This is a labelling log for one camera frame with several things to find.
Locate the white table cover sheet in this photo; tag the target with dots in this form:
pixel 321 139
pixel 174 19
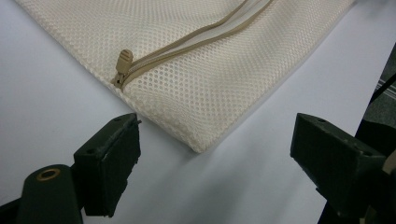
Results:
pixel 46 102

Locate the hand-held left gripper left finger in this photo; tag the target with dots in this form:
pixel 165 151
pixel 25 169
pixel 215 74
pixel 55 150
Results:
pixel 107 161

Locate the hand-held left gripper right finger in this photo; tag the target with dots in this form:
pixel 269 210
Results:
pixel 333 155

